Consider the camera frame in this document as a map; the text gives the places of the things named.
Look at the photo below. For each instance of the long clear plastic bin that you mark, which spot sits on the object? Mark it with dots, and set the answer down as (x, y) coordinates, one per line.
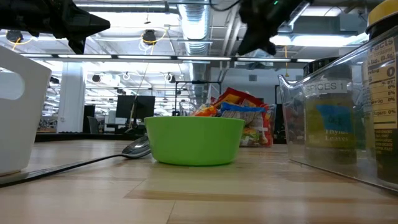
(295, 124)

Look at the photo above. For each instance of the blue noodle packet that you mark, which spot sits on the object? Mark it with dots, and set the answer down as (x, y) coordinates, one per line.
(245, 116)

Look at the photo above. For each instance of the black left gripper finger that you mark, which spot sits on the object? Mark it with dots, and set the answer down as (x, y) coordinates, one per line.
(77, 45)
(87, 25)

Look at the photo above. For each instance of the white plastic bin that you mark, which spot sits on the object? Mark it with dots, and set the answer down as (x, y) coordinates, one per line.
(21, 140)

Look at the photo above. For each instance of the black metal rack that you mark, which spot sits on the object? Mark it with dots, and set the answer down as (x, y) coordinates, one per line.
(199, 82)

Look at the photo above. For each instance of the dark office chair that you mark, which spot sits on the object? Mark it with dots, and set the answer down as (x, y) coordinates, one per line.
(93, 124)

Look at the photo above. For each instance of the yellow lid seasoning jar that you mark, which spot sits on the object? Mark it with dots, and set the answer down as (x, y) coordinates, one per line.
(384, 93)

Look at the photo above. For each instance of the white square pillar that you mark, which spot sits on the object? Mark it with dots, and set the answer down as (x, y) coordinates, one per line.
(71, 99)

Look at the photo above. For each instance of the short clear plastic bin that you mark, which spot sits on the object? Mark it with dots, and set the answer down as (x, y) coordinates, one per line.
(275, 112)

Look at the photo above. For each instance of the green plastic bowl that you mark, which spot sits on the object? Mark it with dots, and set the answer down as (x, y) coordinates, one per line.
(192, 140)

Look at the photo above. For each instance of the black computer monitor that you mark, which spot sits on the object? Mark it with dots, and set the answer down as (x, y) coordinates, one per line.
(136, 105)

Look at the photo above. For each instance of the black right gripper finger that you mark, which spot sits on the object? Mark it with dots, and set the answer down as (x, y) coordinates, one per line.
(272, 46)
(255, 37)

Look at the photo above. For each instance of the black lid spice jar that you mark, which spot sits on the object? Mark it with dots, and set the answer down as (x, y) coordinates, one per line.
(329, 124)

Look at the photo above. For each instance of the ceiling light strip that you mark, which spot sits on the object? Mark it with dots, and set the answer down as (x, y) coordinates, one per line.
(202, 58)

